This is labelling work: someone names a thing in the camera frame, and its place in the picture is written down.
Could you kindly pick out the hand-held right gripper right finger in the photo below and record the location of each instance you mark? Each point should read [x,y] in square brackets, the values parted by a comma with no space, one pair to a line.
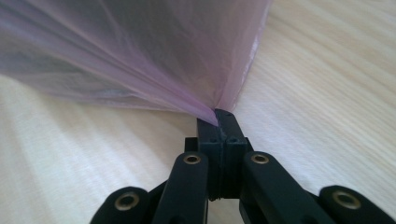
[234,140]

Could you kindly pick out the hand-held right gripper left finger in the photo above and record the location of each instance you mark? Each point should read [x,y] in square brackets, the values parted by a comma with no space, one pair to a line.
[210,146]

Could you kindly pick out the pink plastic bag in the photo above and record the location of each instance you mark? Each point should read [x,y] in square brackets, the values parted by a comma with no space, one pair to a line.
[140,53]

